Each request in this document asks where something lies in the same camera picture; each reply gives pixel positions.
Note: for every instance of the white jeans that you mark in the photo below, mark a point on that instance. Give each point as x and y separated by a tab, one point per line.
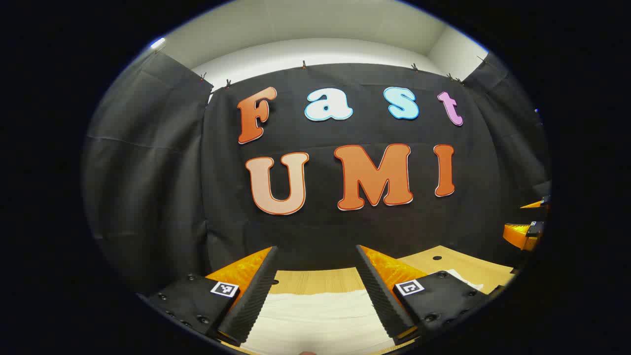
315	320

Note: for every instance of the black backdrop cloth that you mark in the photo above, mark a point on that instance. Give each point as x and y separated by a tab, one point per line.
320	227

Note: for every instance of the ceiling light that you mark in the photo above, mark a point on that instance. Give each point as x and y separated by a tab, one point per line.
158	43

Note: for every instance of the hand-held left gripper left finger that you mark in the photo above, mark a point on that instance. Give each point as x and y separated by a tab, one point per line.
254	301

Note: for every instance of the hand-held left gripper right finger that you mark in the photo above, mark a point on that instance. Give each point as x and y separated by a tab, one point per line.
382	301

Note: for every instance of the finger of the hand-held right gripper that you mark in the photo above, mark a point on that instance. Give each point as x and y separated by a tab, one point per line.
532	204
520	235

